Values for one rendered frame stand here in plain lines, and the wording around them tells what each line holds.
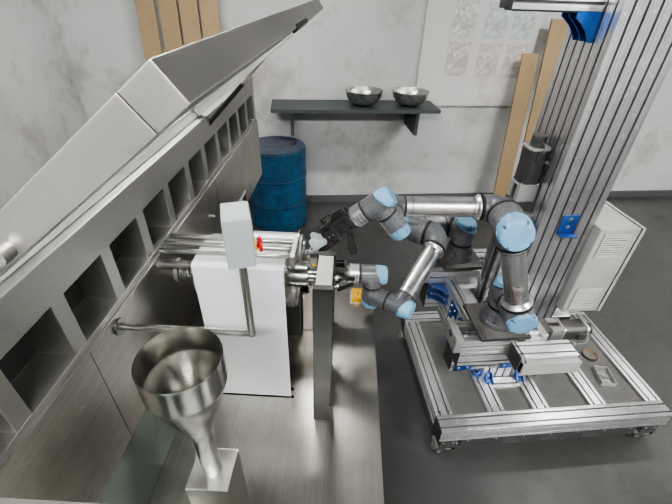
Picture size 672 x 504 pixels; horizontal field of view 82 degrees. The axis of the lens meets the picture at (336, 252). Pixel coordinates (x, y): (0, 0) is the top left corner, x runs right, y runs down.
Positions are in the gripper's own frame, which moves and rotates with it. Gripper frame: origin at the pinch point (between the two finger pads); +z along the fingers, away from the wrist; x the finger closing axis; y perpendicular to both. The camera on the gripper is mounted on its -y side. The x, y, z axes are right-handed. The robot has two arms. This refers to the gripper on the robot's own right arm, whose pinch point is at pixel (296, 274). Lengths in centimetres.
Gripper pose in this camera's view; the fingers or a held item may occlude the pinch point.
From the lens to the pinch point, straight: 152.3
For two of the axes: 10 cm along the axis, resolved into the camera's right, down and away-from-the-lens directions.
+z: -10.0, -0.5, 0.2
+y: 0.3, -8.2, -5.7
